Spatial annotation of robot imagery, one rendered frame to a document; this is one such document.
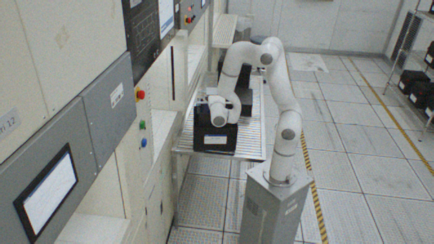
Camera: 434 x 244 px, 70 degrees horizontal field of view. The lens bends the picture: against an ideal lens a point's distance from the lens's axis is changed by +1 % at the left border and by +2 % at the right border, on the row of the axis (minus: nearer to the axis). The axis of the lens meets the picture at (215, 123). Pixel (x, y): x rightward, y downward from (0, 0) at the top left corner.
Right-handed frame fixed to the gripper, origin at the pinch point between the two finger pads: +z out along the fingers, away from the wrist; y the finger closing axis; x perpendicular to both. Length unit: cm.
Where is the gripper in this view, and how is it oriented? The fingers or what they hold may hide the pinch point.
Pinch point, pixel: (216, 94)
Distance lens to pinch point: 189.3
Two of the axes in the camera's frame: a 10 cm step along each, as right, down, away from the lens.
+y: 10.0, 0.0, 0.6
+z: -0.5, -5.3, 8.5
